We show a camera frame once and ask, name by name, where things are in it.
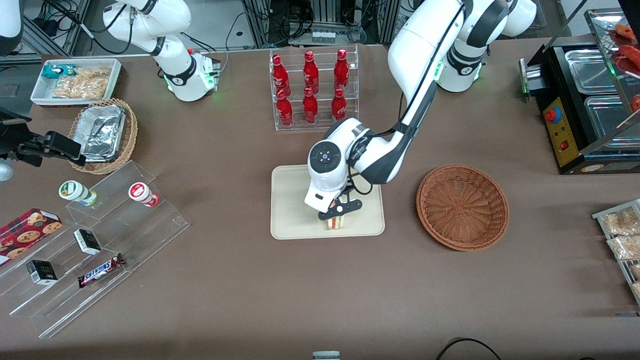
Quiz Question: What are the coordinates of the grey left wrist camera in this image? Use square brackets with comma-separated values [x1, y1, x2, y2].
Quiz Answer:
[318, 199, 362, 221]

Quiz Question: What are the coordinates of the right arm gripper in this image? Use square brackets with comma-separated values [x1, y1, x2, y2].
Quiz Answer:
[0, 106, 87, 167]

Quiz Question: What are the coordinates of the clear acrylic bottle rack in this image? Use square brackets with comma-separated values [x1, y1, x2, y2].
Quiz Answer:
[269, 45, 360, 132]

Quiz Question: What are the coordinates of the teal snack packet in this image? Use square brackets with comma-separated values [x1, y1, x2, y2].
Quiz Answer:
[41, 64, 77, 81]

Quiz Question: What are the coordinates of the brown round wicker basket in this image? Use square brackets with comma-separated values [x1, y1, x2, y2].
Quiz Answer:
[416, 164, 510, 252]

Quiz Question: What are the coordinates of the small black box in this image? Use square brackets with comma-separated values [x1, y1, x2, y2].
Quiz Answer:
[26, 260, 58, 286]
[73, 229, 102, 256]

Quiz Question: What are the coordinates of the cream rectangular tray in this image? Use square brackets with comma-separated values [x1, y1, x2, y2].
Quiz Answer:
[270, 161, 386, 241]

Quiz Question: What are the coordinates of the red drink bottle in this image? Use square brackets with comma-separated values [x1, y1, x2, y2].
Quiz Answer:
[276, 89, 294, 127]
[271, 54, 292, 97]
[333, 49, 350, 92]
[331, 88, 348, 126]
[302, 50, 320, 94]
[302, 87, 319, 125]

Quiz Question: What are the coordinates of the black cable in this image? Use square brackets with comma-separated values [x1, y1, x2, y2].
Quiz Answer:
[435, 337, 503, 360]

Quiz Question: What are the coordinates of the Snickers chocolate bar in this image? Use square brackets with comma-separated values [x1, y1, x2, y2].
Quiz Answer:
[77, 253, 126, 289]

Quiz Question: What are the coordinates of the clear acrylic tiered shelf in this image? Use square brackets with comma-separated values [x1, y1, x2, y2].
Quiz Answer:
[0, 160, 191, 339]

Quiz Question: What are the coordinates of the aluminium equipment rack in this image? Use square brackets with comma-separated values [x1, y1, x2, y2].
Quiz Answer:
[241, 0, 396, 48]

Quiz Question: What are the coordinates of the tan wicker basket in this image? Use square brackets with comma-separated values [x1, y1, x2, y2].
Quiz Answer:
[68, 98, 139, 176]

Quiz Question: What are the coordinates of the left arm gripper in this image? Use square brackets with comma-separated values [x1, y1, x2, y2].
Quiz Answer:
[305, 175, 349, 212]

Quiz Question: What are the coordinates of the white rectangular bin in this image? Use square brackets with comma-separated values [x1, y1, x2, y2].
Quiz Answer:
[30, 58, 123, 108]

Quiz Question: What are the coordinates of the black hot display case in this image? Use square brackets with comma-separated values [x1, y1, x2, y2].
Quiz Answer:
[519, 7, 640, 176]

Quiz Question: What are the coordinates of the green lidded drink cup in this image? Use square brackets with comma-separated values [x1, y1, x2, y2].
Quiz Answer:
[58, 180, 98, 207]

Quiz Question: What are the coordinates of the red lidded drink cup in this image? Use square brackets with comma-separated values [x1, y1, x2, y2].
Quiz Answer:
[128, 182, 161, 208]

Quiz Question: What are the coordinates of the metal snack rack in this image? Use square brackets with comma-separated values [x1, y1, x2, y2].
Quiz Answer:
[591, 198, 640, 307]

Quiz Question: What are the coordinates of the clear bag of chips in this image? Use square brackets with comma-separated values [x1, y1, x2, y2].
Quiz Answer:
[52, 75, 110, 101]
[74, 66, 112, 82]

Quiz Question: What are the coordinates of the steel food pan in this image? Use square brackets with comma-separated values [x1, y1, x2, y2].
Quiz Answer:
[584, 95, 640, 151]
[565, 49, 619, 95]

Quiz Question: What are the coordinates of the red cookie box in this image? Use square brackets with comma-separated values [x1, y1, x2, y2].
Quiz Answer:
[0, 208, 63, 266]

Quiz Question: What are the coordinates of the aluminium foil container stack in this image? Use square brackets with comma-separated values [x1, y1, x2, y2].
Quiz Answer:
[80, 105, 127, 162]

